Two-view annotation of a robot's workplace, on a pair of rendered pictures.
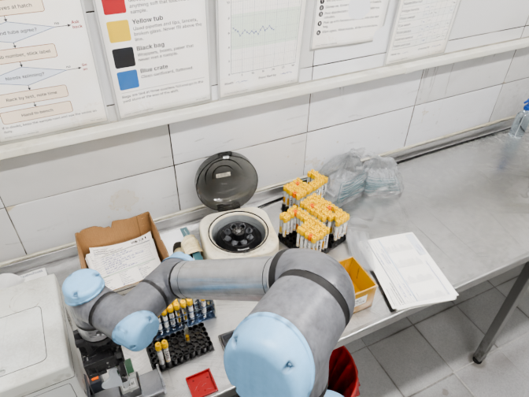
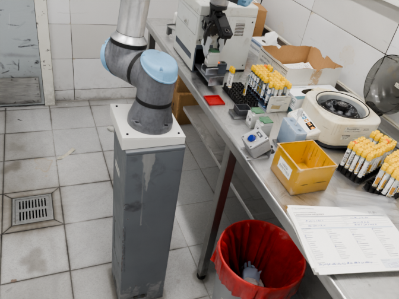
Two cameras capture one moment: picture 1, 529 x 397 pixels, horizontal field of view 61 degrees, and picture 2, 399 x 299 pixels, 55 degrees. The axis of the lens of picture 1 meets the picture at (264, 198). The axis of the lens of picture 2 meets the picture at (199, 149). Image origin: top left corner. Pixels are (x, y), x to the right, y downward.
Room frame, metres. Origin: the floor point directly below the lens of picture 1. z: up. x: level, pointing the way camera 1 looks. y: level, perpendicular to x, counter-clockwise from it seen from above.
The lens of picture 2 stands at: (0.57, -1.21, 1.61)
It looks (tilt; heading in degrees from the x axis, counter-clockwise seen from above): 36 degrees down; 90
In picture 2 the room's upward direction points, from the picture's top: 10 degrees clockwise
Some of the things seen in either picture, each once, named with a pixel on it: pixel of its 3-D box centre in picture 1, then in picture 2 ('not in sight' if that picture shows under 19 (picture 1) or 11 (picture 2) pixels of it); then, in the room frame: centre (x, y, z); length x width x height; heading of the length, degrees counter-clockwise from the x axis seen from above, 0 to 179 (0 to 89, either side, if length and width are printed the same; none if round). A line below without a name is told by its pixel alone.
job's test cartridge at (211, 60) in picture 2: (127, 376); (212, 57); (0.56, 0.33, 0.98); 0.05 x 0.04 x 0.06; 27
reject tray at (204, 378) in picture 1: (201, 384); (214, 99); (0.60, 0.16, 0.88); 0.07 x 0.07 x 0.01; 27
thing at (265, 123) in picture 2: not in sight; (263, 127); (0.79, -0.04, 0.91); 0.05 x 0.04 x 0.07; 27
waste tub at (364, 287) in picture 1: (345, 287); (301, 167); (0.90, -0.25, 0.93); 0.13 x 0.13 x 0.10; 26
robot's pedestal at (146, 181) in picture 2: not in sight; (141, 220); (0.40, -0.14, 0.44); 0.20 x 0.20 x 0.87; 27
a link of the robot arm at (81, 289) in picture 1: (88, 298); not in sight; (0.55, 0.34, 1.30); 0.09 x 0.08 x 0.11; 59
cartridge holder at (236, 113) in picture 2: (232, 343); (242, 111); (0.71, 0.08, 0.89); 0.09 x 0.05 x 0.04; 24
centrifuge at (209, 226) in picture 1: (240, 246); (332, 117); (1.05, 0.08, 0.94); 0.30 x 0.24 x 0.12; 18
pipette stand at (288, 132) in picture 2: not in sight; (290, 137); (0.88, -0.10, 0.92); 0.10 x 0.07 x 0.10; 112
